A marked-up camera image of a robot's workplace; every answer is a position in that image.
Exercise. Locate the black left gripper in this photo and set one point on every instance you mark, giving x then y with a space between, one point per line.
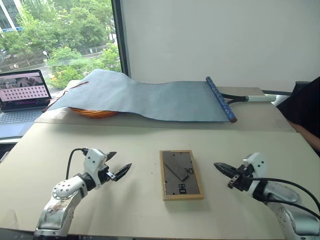
103 176

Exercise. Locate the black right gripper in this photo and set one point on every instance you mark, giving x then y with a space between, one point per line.
242 180

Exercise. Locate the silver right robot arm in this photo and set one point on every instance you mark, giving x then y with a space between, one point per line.
295 220

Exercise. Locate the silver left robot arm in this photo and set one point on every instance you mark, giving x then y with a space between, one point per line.
62 200

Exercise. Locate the orange woven basket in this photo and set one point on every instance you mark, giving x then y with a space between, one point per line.
95 114

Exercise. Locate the grey-blue rolled mat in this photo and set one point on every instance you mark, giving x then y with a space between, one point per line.
150 100

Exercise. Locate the person in black shirt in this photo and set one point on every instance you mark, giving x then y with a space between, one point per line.
305 107

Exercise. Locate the grey laptop computer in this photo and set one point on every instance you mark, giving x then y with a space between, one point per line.
22 90

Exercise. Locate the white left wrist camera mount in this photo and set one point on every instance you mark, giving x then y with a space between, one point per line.
92 160

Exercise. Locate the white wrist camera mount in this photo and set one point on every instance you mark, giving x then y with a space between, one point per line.
92 160
257 162

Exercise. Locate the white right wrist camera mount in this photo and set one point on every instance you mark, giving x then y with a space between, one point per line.
257 162

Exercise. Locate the wooden framed picture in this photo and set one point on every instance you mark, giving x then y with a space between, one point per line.
181 175

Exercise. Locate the black window frame post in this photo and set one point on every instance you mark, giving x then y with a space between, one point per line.
121 37

